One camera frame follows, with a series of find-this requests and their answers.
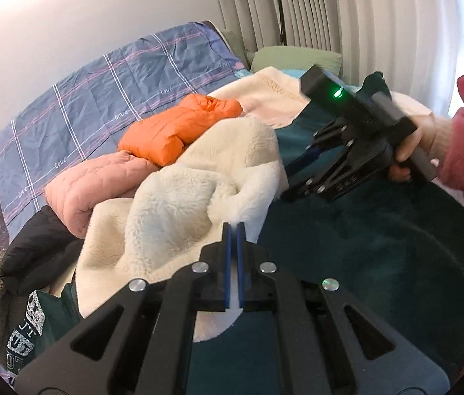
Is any orange puffer jacket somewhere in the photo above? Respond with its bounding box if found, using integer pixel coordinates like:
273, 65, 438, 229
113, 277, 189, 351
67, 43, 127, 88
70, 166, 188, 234
117, 93, 243, 168

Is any blue plaid quilt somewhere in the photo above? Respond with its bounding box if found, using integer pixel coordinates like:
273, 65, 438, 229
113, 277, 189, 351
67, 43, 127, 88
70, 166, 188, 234
0, 20, 248, 243

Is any person's right hand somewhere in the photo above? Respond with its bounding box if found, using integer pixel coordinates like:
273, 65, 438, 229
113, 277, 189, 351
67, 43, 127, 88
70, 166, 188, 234
387, 112, 454, 182

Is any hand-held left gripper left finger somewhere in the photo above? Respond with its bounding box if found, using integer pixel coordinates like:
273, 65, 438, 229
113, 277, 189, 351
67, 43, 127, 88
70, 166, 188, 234
13, 222, 233, 395

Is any white fleece jacket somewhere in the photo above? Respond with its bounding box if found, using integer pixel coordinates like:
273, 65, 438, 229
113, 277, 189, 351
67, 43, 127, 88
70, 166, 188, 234
76, 121, 290, 343

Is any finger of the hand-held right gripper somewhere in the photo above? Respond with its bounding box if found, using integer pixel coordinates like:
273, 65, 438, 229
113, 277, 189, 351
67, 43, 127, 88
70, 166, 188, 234
279, 148, 384, 203
286, 121, 358, 173

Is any black jacket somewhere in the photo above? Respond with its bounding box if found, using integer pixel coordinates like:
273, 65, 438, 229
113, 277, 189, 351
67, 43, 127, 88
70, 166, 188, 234
0, 205, 89, 297

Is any green pillow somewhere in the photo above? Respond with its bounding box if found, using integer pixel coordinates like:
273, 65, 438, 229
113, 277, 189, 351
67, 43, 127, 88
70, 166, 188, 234
250, 46, 343, 75
219, 29, 250, 66

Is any pink quilted jacket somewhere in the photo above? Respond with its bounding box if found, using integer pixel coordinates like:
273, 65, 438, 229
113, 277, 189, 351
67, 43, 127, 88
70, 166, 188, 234
45, 150, 159, 239

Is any beige pleated curtain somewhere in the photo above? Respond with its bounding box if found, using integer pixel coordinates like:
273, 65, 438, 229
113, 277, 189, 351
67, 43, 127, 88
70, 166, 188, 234
275, 0, 464, 118
209, 0, 282, 50

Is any dark teal sweatshirt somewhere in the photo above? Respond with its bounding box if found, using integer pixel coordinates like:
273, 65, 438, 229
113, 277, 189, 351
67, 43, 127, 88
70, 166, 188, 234
186, 72, 464, 395

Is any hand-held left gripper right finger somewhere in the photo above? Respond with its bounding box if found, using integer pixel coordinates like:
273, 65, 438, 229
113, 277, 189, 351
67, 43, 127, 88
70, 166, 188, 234
235, 222, 450, 395

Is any green sweatshirt with white print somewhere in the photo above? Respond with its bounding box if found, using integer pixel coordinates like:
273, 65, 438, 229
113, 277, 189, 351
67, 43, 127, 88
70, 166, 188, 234
5, 280, 81, 377

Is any cream pink lettered blanket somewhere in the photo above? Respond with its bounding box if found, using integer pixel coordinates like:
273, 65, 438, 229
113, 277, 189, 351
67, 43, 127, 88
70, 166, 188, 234
209, 66, 436, 130

